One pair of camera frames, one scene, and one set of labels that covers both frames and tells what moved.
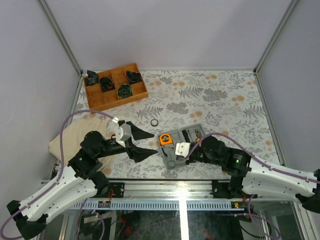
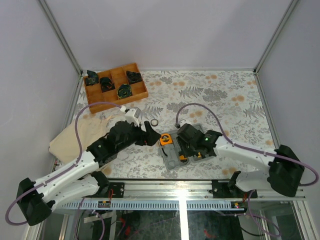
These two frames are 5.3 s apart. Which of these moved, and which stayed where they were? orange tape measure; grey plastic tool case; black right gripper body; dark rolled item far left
Moved: black right gripper body
Stayed: orange tape measure; grey plastic tool case; dark rolled item far left
